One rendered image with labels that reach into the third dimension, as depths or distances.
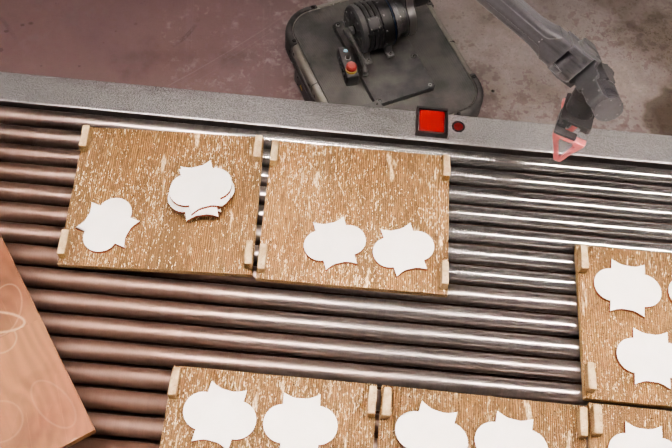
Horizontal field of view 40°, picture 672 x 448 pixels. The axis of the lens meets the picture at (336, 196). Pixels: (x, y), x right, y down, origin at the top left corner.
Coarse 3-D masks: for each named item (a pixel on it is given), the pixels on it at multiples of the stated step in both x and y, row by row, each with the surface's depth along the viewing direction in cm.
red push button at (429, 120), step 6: (420, 114) 222; (426, 114) 222; (432, 114) 222; (438, 114) 222; (444, 114) 223; (420, 120) 221; (426, 120) 221; (432, 120) 221; (438, 120) 222; (444, 120) 222; (420, 126) 220; (426, 126) 221; (432, 126) 221; (438, 126) 221
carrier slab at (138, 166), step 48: (96, 144) 212; (144, 144) 213; (192, 144) 214; (240, 144) 214; (96, 192) 206; (144, 192) 207; (240, 192) 208; (144, 240) 201; (192, 240) 201; (240, 240) 202
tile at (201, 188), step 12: (204, 168) 206; (180, 180) 204; (192, 180) 204; (204, 180) 204; (216, 180) 205; (228, 180) 205; (180, 192) 203; (192, 192) 203; (204, 192) 203; (216, 192) 203; (228, 192) 203; (180, 204) 201; (192, 204) 201; (204, 204) 201; (216, 204) 202
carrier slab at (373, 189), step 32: (288, 160) 213; (320, 160) 213; (352, 160) 214; (384, 160) 214; (416, 160) 215; (288, 192) 209; (320, 192) 209; (352, 192) 210; (384, 192) 210; (416, 192) 211; (448, 192) 211; (288, 224) 205; (352, 224) 206; (384, 224) 206; (416, 224) 207; (448, 224) 207; (288, 256) 201; (352, 288) 199; (384, 288) 198; (416, 288) 199
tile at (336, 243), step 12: (324, 228) 204; (336, 228) 204; (348, 228) 204; (312, 240) 202; (324, 240) 202; (336, 240) 202; (348, 240) 202; (360, 240) 203; (312, 252) 201; (324, 252) 201; (336, 252) 201; (348, 252) 201; (360, 252) 202; (324, 264) 199; (336, 264) 200
